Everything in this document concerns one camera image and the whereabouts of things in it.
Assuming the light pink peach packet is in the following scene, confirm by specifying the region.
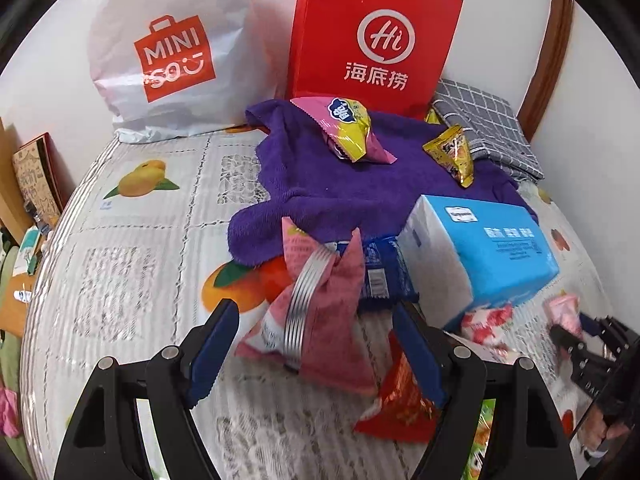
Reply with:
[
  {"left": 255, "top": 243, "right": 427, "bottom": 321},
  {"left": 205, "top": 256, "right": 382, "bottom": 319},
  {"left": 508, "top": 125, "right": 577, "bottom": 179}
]
[{"left": 544, "top": 294, "right": 582, "bottom": 338}]

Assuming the dark pink clipped snack bag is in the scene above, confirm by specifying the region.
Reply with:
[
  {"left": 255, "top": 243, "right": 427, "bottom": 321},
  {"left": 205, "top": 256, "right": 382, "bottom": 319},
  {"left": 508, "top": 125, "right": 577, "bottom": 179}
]
[{"left": 234, "top": 217, "right": 376, "bottom": 396}]

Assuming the right hand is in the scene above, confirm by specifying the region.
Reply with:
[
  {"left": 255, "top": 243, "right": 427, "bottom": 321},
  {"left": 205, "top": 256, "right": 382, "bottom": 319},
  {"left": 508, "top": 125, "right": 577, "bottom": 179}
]
[{"left": 578, "top": 404, "right": 630, "bottom": 455}]

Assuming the green snack packet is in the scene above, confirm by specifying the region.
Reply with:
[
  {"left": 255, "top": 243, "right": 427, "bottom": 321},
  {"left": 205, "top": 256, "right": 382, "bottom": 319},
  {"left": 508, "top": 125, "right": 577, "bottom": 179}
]
[{"left": 461, "top": 399, "right": 496, "bottom": 480}]

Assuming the pink white strawberry packet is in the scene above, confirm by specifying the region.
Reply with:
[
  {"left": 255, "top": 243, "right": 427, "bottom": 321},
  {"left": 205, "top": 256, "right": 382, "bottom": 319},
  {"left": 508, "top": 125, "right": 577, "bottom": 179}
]
[{"left": 460, "top": 304, "right": 513, "bottom": 349}]

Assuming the red snack packet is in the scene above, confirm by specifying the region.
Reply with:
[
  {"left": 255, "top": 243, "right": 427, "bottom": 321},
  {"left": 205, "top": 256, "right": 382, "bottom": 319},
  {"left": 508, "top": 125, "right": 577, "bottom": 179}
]
[{"left": 354, "top": 330, "right": 440, "bottom": 443}]

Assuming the blue tissue pack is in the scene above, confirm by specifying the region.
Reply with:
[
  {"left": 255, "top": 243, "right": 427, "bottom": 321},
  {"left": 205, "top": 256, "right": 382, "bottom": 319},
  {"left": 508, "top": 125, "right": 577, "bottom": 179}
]
[{"left": 397, "top": 195, "right": 560, "bottom": 330}]

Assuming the dark blue snack packet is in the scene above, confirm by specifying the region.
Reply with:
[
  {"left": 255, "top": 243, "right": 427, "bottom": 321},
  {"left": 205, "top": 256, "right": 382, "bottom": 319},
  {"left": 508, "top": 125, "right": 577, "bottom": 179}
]
[{"left": 357, "top": 235, "right": 419, "bottom": 314}]

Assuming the patterned brown box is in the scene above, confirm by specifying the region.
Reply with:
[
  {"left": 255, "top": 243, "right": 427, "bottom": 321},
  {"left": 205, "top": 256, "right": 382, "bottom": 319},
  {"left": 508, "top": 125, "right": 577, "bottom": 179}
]
[{"left": 12, "top": 132, "right": 64, "bottom": 228}]

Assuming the grey checked folded cloth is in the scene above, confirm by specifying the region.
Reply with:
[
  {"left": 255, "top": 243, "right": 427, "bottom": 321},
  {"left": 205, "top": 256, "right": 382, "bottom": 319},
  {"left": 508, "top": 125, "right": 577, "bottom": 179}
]
[{"left": 432, "top": 79, "right": 544, "bottom": 182}]

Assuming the purple towel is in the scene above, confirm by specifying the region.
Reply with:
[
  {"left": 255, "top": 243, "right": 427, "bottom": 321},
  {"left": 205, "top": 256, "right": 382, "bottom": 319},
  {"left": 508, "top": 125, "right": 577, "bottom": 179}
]
[{"left": 228, "top": 100, "right": 526, "bottom": 266}]

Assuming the yellow cracker packet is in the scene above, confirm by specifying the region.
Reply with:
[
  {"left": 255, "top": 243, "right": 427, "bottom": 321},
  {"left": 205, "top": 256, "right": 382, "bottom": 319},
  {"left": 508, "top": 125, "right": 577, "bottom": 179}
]
[{"left": 422, "top": 125, "right": 474, "bottom": 188}]

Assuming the pink yellow snack bag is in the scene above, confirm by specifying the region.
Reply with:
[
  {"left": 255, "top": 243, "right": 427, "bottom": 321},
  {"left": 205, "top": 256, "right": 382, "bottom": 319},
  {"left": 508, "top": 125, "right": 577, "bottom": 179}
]
[{"left": 291, "top": 96, "right": 397, "bottom": 165}]

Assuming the white Miniso plastic bag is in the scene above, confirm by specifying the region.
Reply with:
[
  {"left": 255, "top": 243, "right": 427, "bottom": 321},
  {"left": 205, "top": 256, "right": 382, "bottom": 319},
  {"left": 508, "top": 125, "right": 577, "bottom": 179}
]
[{"left": 88, "top": 0, "right": 277, "bottom": 144}]

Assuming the red Haidilao paper bag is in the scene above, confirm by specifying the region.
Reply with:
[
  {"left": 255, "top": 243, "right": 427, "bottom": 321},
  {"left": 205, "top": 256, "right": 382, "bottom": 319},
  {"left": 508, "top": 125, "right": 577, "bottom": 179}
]
[{"left": 286, "top": 0, "right": 463, "bottom": 119}]

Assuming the brown wooden door frame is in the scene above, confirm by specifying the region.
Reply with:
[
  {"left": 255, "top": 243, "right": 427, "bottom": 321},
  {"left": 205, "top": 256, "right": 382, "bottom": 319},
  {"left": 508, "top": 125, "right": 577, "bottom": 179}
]
[{"left": 518, "top": 0, "right": 574, "bottom": 142}]

